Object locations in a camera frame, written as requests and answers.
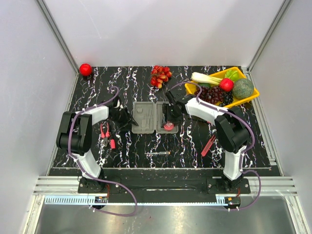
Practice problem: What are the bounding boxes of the grey plastic tool case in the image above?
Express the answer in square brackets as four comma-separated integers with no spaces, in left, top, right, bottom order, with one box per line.
[132,101,178,134]

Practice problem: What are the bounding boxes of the green avocado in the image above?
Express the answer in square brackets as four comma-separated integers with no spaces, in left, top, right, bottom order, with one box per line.
[199,83,211,89]

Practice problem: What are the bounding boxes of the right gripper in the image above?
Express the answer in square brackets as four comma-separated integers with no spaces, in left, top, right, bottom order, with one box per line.
[161,104,183,128]

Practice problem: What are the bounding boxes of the red tape measure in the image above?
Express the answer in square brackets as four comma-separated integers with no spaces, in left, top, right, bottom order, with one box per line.
[163,122,175,131]

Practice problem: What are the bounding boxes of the green cantaloupe melon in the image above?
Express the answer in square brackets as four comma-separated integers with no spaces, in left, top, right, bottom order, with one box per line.
[232,78,254,100]

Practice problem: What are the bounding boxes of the dark red grape bunch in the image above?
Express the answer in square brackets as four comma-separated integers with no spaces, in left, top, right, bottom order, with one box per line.
[199,85,224,104]

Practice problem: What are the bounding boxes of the red apple in tray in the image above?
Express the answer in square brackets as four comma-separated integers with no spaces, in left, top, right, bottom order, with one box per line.
[219,78,234,92]

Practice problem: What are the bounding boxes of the red cherry bunch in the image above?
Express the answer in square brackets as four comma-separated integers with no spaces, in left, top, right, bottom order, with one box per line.
[150,65,172,89]

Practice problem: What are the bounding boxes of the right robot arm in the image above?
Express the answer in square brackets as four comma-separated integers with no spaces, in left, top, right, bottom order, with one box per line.
[163,91,254,193]

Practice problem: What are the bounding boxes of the black grape bunch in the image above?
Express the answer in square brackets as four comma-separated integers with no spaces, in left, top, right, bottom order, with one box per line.
[219,91,234,107]

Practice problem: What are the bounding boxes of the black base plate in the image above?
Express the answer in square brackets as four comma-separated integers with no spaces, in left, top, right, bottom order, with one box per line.
[46,172,266,206]

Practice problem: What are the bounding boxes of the red utility knife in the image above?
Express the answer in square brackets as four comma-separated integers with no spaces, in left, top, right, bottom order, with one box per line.
[201,135,216,157]

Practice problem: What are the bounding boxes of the red apple in corner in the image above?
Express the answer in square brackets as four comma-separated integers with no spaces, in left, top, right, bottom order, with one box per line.
[79,63,93,77]

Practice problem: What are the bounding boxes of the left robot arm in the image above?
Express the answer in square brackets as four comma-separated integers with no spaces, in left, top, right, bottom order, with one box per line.
[56,96,138,193]

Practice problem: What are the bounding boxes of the white green leek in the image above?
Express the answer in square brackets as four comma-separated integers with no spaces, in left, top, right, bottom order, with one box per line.
[191,72,222,85]

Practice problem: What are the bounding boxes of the clear test pen screwdriver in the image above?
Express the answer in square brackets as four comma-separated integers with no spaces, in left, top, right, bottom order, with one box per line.
[145,151,171,156]

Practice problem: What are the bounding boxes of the green leafy vegetable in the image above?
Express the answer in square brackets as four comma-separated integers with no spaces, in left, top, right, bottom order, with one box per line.
[224,69,240,82]

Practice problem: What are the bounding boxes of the red handled pliers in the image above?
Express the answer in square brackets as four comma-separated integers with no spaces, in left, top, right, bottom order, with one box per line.
[100,122,110,147]

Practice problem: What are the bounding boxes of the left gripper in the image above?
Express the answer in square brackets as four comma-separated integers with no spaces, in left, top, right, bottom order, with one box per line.
[109,107,138,131]

